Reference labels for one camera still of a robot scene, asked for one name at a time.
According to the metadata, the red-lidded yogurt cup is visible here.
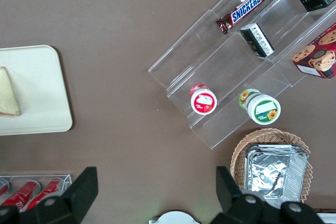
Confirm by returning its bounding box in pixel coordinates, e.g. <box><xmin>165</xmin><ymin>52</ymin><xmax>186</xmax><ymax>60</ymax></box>
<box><xmin>189</xmin><ymin>83</ymin><xmax>218</xmax><ymax>115</ymax></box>

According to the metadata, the Snickers chocolate bar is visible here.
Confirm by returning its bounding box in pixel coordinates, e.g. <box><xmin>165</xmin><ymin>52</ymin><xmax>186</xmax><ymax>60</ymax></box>
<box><xmin>215</xmin><ymin>0</ymin><xmax>272</xmax><ymax>35</ymax></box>

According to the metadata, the aluminium foil tray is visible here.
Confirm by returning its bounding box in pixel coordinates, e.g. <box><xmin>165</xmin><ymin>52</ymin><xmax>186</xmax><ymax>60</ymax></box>
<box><xmin>244</xmin><ymin>152</ymin><xmax>308</xmax><ymax>209</ymax></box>
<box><xmin>245</xmin><ymin>144</ymin><xmax>307</xmax><ymax>156</ymax></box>

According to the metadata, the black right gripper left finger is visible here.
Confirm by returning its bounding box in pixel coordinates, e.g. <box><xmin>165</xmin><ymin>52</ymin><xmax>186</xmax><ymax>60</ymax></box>
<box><xmin>18</xmin><ymin>166</ymin><xmax>99</xmax><ymax>224</ymax></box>

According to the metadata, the small black box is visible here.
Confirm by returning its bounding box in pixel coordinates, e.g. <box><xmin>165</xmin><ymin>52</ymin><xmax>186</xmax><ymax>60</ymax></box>
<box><xmin>239</xmin><ymin>23</ymin><xmax>275</xmax><ymax>58</ymax></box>

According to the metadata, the green-lidded sunflower cup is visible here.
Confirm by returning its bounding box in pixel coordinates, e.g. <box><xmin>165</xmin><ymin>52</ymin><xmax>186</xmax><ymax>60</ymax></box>
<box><xmin>238</xmin><ymin>88</ymin><xmax>282</xmax><ymax>126</ymax></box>

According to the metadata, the light tan wicker basket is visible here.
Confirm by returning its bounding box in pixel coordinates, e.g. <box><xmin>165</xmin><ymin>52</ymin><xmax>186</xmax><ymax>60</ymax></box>
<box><xmin>230</xmin><ymin>128</ymin><xmax>313</xmax><ymax>204</ymax></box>

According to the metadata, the red soda can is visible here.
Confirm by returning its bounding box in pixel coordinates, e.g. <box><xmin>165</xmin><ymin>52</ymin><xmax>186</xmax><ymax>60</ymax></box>
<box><xmin>0</xmin><ymin>178</ymin><xmax>11</xmax><ymax>196</ymax></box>
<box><xmin>1</xmin><ymin>180</ymin><xmax>40</xmax><ymax>211</ymax></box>
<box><xmin>25</xmin><ymin>178</ymin><xmax>63</xmax><ymax>209</ymax></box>

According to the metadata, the cream plastic tray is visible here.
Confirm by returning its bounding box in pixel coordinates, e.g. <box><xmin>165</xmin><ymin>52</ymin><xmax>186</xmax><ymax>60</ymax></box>
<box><xmin>0</xmin><ymin>45</ymin><xmax>74</xmax><ymax>136</ymax></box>

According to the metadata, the clear acrylic stepped shelf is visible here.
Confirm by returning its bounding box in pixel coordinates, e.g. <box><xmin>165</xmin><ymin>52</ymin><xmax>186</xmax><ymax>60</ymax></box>
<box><xmin>148</xmin><ymin>0</ymin><xmax>336</xmax><ymax>150</ymax></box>

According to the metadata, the clear acrylic can holder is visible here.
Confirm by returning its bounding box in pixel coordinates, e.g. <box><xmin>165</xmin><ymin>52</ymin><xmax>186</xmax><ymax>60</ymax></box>
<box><xmin>0</xmin><ymin>173</ymin><xmax>72</xmax><ymax>210</ymax></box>

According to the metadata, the red cookie box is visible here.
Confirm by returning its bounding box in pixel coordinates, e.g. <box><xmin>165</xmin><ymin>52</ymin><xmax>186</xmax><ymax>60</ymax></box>
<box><xmin>291</xmin><ymin>23</ymin><xmax>336</xmax><ymax>80</ymax></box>

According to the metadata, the triangular sandwich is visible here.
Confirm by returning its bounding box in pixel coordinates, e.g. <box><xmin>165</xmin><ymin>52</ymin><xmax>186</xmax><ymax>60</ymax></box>
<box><xmin>0</xmin><ymin>66</ymin><xmax>22</xmax><ymax>116</ymax></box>

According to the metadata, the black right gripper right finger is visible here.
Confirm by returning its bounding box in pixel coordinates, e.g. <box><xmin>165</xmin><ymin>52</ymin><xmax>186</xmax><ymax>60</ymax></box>
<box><xmin>209</xmin><ymin>166</ymin><xmax>282</xmax><ymax>224</ymax></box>

